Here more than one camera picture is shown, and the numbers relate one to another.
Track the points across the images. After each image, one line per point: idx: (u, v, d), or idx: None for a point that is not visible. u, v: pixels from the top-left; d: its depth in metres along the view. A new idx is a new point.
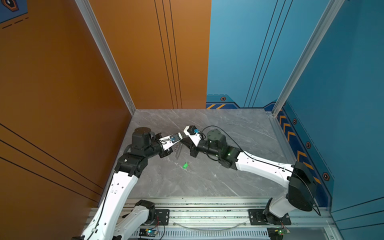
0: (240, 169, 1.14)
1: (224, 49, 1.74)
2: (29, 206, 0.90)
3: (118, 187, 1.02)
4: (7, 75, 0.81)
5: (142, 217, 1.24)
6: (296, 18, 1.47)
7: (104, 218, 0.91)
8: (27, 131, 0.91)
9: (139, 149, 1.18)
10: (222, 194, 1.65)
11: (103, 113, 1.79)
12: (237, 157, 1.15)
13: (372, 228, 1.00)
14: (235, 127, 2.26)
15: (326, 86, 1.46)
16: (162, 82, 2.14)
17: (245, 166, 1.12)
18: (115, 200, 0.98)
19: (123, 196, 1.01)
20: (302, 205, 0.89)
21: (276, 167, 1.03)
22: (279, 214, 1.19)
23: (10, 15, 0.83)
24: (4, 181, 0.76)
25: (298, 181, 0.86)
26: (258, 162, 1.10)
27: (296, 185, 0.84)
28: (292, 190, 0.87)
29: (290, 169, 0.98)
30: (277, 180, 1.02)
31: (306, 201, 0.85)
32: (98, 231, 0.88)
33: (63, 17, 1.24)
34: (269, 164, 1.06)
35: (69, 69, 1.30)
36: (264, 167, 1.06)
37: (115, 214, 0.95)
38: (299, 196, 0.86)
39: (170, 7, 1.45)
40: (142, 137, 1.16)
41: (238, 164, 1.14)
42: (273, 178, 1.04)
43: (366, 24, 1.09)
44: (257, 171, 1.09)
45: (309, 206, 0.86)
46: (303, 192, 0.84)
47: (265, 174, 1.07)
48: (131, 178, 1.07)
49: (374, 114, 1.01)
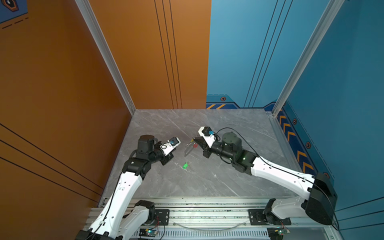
0: (255, 174, 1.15)
1: (224, 49, 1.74)
2: (28, 207, 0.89)
3: (125, 185, 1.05)
4: (7, 75, 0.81)
5: (142, 217, 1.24)
6: (296, 19, 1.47)
7: (112, 212, 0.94)
8: (27, 131, 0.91)
9: (144, 153, 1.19)
10: (222, 194, 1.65)
11: (103, 113, 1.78)
12: (253, 163, 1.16)
13: (372, 228, 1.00)
14: (235, 127, 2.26)
15: (327, 86, 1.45)
16: (162, 82, 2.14)
17: (261, 171, 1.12)
18: (122, 196, 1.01)
19: (129, 193, 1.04)
20: (321, 218, 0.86)
21: (295, 176, 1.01)
22: (280, 216, 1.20)
23: (10, 16, 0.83)
24: (3, 181, 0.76)
25: (319, 193, 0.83)
26: (275, 169, 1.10)
27: (317, 197, 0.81)
28: (311, 202, 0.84)
29: (311, 180, 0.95)
30: (295, 190, 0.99)
31: (327, 214, 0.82)
32: (105, 224, 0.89)
33: (63, 18, 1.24)
34: (289, 173, 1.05)
35: (69, 69, 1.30)
36: (281, 174, 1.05)
37: (122, 209, 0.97)
38: (319, 209, 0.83)
39: (170, 7, 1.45)
40: (146, 142, 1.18)
41: (253, 170, 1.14)
42: (292, 187, 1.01)
43: (366, 24, 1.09)
44: (273, 178, 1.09)
45: (329, 219, 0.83)
46: (324, 205, 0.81)
47: (283, 183, 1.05)
48: (137, 178, 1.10)
49: (374, 113, 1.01)
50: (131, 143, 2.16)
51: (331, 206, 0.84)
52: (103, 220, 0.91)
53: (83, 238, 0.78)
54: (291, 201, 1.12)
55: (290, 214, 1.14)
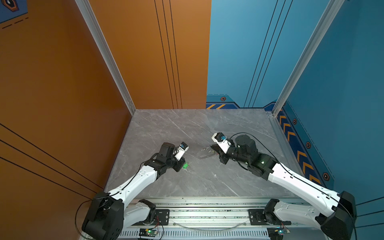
0: (273, 181, 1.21)
1: (224, 49, 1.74)
2: (28, 207, 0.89)
3: (144, 173, 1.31)
4: (7, 75, 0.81)
5: (142, 214, 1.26)
6: (296, 19, 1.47)
7: (129, 187, 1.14)
8: (27, 131, 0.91)
9: (164, 157, 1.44)
10: (222, 194, 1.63)
11: (103, 114, 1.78)
12: (273, 169, 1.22)
13: (372, 228, 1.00)
14: (235, 127, 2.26)
15: (327, 86, 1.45)
16: (162, 82, 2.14)
17: (281, 179, 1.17)
18: (139, 179, 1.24)
19: (145, 182, 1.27)
20: (338, 236, 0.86)
21: (319, 192, 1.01)
22: (282, 218, 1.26)
23: (10, 16, 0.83)
24: (3, 182, 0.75)
25: (345, 214, 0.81)
26: (296, 179, 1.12)
27: (344, 218, 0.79)
28: (333, 220, 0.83)
29: (336, 198, 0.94)
30: (316, 205, 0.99)
31: (347, 234, 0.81)
32: (121, 193, 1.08)
33: (63, 18, 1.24)
34: (313, 188, 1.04)
35: (69, 69, 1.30)
36: (302, 186, 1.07)
37: (136, 189, 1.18)
38: (340, 228, 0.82)
39: (170, 7, 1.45)
40: (168, 148, 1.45)
41: (272, 176, 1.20)
42: (312, 201, 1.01)
43: (366, 24, 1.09)
44: (294, 189, 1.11)
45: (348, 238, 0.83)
46: (348, 226, 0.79)
47: (305, 196, 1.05)
48: (154, 174, 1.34)
49: (374, 114, 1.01)
50: (131, 142, 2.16)
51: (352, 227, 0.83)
52: (120, 190, 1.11)
53: (102, 194, 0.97)
54: (302, 211, 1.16)
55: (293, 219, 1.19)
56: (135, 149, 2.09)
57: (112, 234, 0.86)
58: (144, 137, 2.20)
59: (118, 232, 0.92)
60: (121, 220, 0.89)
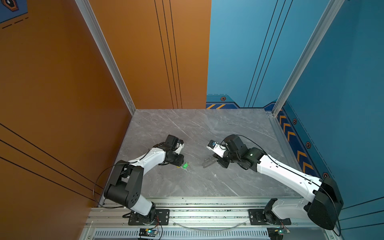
0: (262, 172, 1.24)
1: (224, 49, 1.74)
2: (28, 207, 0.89)
3: (155, 151, 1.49)
4: (8, 76, 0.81)
5: (145, 207, 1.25)
6: (296, 18, 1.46)
7: (143, 159, 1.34)
8: (27, 131, 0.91)
9: (169, 144, 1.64)
10: (222, 194, 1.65)
11: (103, 114, 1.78)
12: (260, 160, 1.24)
13: (372, 228, 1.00)
14: (235, 127, 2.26)
15: (328, 86, 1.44)
16: (162, 82, 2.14)
17: (268, 169, 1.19)
18: (152, 154, 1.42)
19: (156, 159, 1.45)
20: (322, 221, 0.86)
21: (302, 178, 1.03)
22: (280, 216, 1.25)
23: (10, 16, 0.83)
24: (4, 181, 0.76)
25: (325, 197, 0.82)
26: (282, 168, 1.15)
27: (323, 201, 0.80)
28: (315, 205, 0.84)
29: (318, 183, 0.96)
30: (300, 191, 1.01)
31: (330, 219, 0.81)
32: (138, 162, 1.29)
33: (63, 18, 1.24)
34: (296, 174, 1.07)
35: (69, 69, 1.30)
36: (287, 174, 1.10)
37: (150, 162, 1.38)
38: (322, 213, 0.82)
39: (170, 7, 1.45)
40: (173, 137, 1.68)
41: (259, 167, 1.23)
42: (298, 188, 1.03)
43: (366, 24, 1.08)
44: (280, 177, 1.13)
45: (331, 224, 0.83)
46: (329, 209, 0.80)
47: (290, 183, 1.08)
48: (162, 152, 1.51)
49: (374, 113, 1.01)
50: (131, 142, 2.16)
51: (335, 212, 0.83)
52: (137, 160, 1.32)
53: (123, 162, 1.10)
54: (293, 203, 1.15)
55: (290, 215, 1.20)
56: (135, 149, 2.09)
57: (132, 197, 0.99)
58: (144, 137, 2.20)
59: (136, 198, 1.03)
60: (140, 186, 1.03)
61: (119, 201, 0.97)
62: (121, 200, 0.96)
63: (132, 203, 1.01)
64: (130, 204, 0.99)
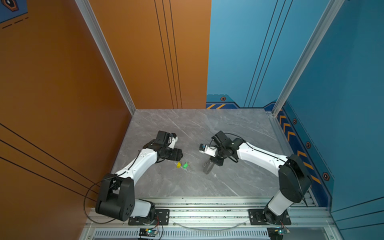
0: (242, 158, 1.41)
1: (224, 49, 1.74)
2: (29, 206, 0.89)
3: (145, 154, 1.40)
4: (7, 76, 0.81)
5: (143, 210, 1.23)
6: (296, 18, 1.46)
7: (134, 167, 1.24)
8: (27, 131, 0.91)
9: (161, 141, 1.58)
10: (222, 194, 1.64)
11: (103, 114, 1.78)
12: (239, 146, 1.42)
13: (372, 228, 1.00)
14: (235, 127, 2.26)
15: (328, 85, 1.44)
16: (162, 82, 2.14)
17: (246, 153, 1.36)
18: (142, 160, 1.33)
19: (147, 163, 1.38)
20: (291, 193, 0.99)
21: (272, 157, 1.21)
22: (277, 212, 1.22)
23: (10, 16, 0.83)
24: (3, 181, 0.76)
25: (288, 170, 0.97)
26: (256, 151, 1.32)
27: (286, 172, 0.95)
28: (281, 177, 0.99)
29: (284, 159, 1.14)
30: (271, 168, 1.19)
31: (294, 189, 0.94)
32: (128, 172, 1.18)
33: (63, 17, 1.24)
34: (267, 154, 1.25)
35: (69, 69, 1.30)
36: (260, 155, 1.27)
37: (140, 168, 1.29)
38: (287, 184, 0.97)
39: (170, 7, 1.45)
40: (164, 133, 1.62)
41: (239, 152, 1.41)
42: (268, 166, 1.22)
43: (366, 24, 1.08)
44: (256, 160, 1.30)
45: (298, 195, 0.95)
46: (291, 179, 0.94)
47: (262, 163, 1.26)
48: (154, 153, 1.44)
49: (374, 114, 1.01)
50: (131, 142, 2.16)
51: (301, 184, 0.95)
52: (126, 169, 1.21)
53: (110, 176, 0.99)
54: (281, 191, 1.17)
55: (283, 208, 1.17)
56: (135, 149, 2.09)
57: (126, 209, 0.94)
58: (144, 137, 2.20)
59: (130, 209, 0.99)
60: (132, 197, 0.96)
61: (112, 216, 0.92)
62: (115, 215, 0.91)
63: (127, 215, 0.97)
64: (124, 216, 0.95)
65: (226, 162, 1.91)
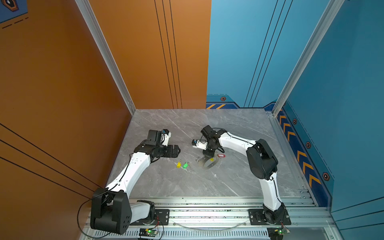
0: (223, 146, 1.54)
1: (224, 49, 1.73)
2: (29, 207, 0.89)
3: (137, 160, 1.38)
4: (8, 76, 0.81)
5: (143, 211, 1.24)
6: (296, 18, 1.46)
7: (126, 177, 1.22)
8: (27, 131, 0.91)
9: (153, 141, 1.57)
10: (222, 194, 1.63)
11: (103, 114, 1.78)
12: (221, 135, 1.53)
13: (372, 228, 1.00)
14: (235, 126, 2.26)
15: (328, 86, 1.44)
16: (162, 81, 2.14)
17: (224, 140, 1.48)
18: (135, 167, 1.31)
19: (140, 169, 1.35)
20: (256, 170, 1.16)
21: (244, 141, 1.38)
22: (273, 207, 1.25)
23: (10, 16, 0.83)
24: (4, 181, 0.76)
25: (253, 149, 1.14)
26: (234, 138, 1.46)
27: (252, 152, 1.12)
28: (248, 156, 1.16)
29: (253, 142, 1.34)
30: (243, 151, 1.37)
31: (258, 167, 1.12)
32: (120, 184, 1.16)
33: (63, 18, 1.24)
34: (241, 139, 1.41)
35: (69, 69, 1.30)
36: (236, 140, 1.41)
37: (133, 177, 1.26)
38: (253, 161, 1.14)
39: (170, 7, 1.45)
40: (156, 132, 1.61)
41: (220, 140, 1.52)
42: (241, 149, 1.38)
43: (366, 25, 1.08)
44: (232, 146, 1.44)
45: (262, 172, 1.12)
46: (255, 157, 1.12)
47: (237, 148, 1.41)
48: (147, 157, 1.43)
49: (374, 114, 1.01)
50: (131, 142, 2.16)
51: (264, 163, 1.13)
52: (118, 182, 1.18)
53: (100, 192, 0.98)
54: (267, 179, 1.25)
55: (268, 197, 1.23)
56: None
57: (123, 222, 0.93)
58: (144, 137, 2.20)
59: (128, 220, 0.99)
60: (128, 210, 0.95)
61: (110, 231, 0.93)
62: (113, 229, 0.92)
63: (125, 227, 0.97)
64: (123, 229, 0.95)
65: (226, 162, 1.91)
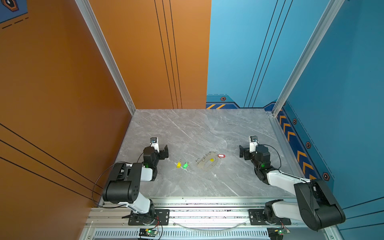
0: (271, 184, 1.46)
1: (224, 49, 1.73)
2: (28, 207, 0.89)
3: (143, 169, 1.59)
4: (9, 76, 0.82)
5: (144, 206, 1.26)
6: (296, 19, 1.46)
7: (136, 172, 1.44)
8: (27, 130, 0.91)
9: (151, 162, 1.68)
10: (222, 194, 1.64)
11: (103, 114, 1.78)
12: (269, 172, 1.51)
13: (372, 228, 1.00)
14: (235, 127, 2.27)
15: (328, 85, 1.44)
16: (162, 82, 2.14)
17: (272, 176, 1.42)
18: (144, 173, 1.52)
19: (148, 176, 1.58)
20: (308, 216, 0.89)
21: (295, 178, 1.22)
22: (278, 214, 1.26)
23: (11, 16, 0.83)
24: (3, 181, 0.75)
25: (305, 187, 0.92)
26: (284, 175, 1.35)
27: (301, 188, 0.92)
28: (297, 193, 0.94)
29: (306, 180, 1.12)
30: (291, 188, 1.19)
31: (310, 210, 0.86)
32: None
33: (63, 18, 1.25)
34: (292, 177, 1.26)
35: (69, 70, 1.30)
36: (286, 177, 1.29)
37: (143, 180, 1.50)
38: (302, 201, 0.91)
39: (170, 6, 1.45)
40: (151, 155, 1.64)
41: (268, 175, 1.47)
42: (289, 186, 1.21)
43: (366, 24, 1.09)
44: (280, 185, 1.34)
45: (315, 220, 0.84)
46: (305, 196, 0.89)
47: (285, 184, 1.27)
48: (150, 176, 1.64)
49: (374, 114, 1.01)
50: (131, 142, 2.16)
51: (320, 211, 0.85)
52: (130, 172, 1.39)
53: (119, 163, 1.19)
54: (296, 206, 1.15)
55: (287, 214, 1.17)
56: (135, 149, 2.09)
57: (134, 187, 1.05)
58: (144, 137, 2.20)
59: (137, 194, 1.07)
60: (139, 179, 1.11)
61: (120, 194, 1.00)
62: (123, 191, 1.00)
63: (133, 196, 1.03)
64: (132, 195, 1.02)
65: (226, 163, 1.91)
